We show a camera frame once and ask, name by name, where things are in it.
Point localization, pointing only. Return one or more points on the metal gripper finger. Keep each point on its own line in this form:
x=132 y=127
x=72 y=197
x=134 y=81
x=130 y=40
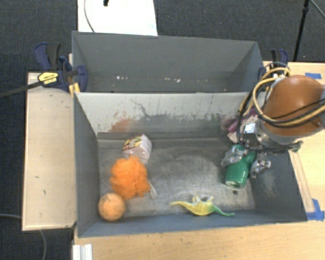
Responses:
x=260 y=166
x=233 y=156

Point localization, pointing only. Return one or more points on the orange mesh bath sponge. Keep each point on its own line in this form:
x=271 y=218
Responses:
x=128 y=177

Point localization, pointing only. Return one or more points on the orange ball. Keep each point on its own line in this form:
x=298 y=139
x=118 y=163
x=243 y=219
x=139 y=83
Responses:
x=111 y=207

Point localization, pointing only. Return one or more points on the white box with colourful print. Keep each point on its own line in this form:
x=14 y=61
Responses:
x=138 y=146

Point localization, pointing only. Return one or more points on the pale wood board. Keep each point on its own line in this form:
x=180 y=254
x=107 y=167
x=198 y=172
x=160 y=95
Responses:
x=48 y=158

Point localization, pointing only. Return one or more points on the yellow and green toy dinosaur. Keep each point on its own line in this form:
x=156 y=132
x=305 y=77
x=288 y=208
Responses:
x=201 y=208

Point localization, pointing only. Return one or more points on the grey metal bin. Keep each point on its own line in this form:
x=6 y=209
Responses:
x=178 y=172

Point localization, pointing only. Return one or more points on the green cup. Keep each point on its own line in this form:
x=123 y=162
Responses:
x=237 y=172

